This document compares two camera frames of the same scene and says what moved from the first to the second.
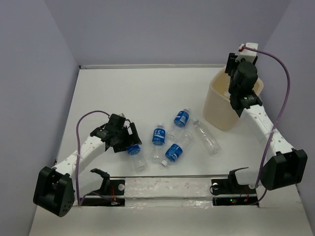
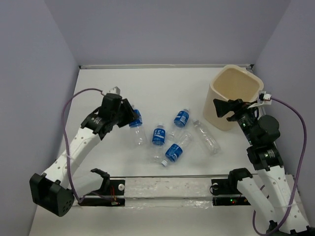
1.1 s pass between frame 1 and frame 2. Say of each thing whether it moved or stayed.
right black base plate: stayed
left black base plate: stayed
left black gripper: moved
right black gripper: moved
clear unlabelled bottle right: stayed
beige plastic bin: stayed
